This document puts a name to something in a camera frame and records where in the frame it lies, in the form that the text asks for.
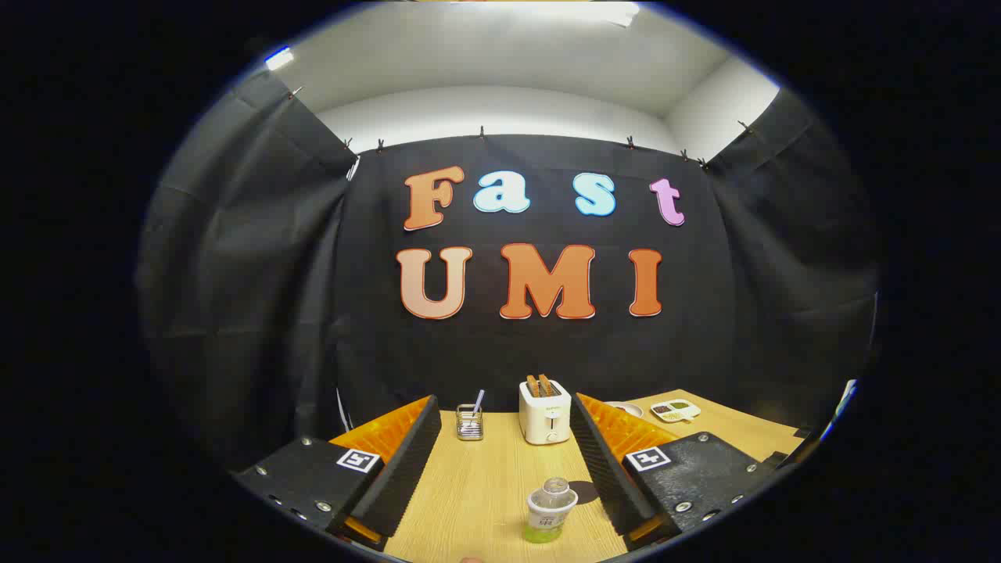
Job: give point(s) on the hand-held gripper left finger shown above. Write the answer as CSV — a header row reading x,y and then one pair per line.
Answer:
x,y
403,477

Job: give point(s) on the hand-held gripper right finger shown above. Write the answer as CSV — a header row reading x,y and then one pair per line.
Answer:
x,y
606,469

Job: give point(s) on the dark round coaster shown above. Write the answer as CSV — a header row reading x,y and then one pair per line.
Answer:
x,y
586,493

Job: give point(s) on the clear plastic juice bottle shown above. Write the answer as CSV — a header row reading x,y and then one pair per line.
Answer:
x,y
547,512

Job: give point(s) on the round white plate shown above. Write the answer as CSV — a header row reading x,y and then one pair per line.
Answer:
x,y
627,409

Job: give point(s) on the wooden table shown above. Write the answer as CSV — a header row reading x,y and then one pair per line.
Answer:
x,y
477,485

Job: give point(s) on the white toaster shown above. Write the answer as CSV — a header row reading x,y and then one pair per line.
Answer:
x,y
545,418

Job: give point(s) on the white divided dish with seeds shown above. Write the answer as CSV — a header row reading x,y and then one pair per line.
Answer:
x,y
676,410

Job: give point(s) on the brown toast slice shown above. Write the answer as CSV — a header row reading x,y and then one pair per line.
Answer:
x,y
546,384
532,385

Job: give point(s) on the striped drinking straw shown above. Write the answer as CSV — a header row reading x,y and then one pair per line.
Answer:
x,y
478,399

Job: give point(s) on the ceiling light panel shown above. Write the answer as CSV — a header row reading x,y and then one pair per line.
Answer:
x,y
547,12

